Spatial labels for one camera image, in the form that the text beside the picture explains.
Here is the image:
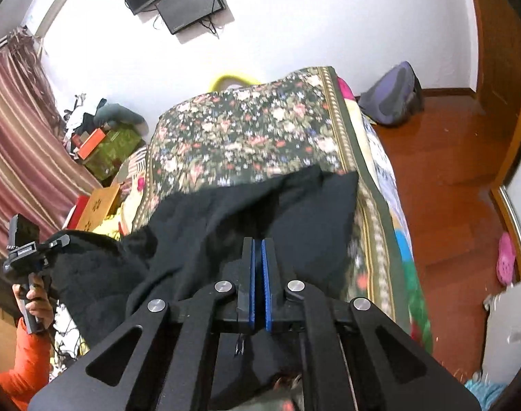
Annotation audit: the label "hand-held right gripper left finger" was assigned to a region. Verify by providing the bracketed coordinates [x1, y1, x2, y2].
[27, 237, 258, 411]

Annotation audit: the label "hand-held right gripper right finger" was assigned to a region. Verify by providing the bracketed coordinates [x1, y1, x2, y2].
[262, 238, 484, 411]

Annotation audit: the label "black hooded zip jacket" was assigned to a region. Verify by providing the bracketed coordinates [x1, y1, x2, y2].
[50, 165, 360, 411]

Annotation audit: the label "person's left forearm orange sleeve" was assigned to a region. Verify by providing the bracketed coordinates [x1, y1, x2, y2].
[0, 316, 54, 411]

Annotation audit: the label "person's left hand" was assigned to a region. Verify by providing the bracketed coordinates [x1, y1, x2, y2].
[12, 274, 56, 326]

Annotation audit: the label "red box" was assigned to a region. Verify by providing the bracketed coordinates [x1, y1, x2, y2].
[65, 195, 90, 230]

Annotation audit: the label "dark flat board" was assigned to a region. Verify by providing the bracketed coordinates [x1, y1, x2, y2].
[0, 265, 20, 310]

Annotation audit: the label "wooden folding lap table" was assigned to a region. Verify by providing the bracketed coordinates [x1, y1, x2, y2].
[74, 182, 122, 234]

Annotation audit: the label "orange box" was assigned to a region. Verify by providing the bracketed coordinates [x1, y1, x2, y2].
[77, 128, 107, 159]

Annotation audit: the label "green floral covered box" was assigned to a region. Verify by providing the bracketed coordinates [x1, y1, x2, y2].
[84, 126, 142, 181]

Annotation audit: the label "striped cloth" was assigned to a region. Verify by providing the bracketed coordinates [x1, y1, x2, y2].
[117, 146, 148, 181]

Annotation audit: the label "striped brown curtain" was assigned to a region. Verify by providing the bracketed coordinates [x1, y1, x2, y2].
[0, 27, 95, 275]

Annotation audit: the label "pile of mixed clutter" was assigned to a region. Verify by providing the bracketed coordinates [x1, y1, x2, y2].
[63, 93, 112, 155]

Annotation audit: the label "grey pillow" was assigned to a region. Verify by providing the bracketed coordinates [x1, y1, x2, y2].
[93, 103, 147, 132]

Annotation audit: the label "colourful printed quilt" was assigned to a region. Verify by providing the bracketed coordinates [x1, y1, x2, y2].
[89, 76, 433, 348]

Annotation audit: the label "floral bed cover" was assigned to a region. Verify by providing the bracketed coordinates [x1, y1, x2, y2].
[132, 66, 412, 340]

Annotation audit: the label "grey purple backpack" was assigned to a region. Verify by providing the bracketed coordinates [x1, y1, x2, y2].
[357, 62, 425, 127]

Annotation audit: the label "white air conditioner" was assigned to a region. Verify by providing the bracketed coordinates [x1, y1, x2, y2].
[33, 0, 88, 40]

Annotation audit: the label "pink clog shoe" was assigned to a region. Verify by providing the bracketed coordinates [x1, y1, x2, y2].
[495, 232, 518, 286]

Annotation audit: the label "teal knitted cloth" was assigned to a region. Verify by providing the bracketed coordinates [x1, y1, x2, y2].
[464, 377, 508, 411]

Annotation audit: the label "white plastic object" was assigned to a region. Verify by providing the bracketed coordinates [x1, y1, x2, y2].
[483, 283, 521, 389]

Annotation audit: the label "brown wooden door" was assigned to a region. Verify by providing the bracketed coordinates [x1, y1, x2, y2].
[464, 0, 521, 189]

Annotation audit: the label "tangled cords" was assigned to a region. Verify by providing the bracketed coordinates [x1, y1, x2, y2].
[50, 303, 90, 365]

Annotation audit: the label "yellow plastic ring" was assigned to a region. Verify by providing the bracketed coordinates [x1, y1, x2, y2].
[210, 73, 262, 93]

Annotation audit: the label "black hanging cable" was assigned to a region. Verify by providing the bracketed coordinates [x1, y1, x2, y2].
[202, 16, 223, 40]

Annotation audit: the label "small black wall monitor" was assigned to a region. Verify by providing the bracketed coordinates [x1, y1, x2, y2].
[155, 0, 226, 35]

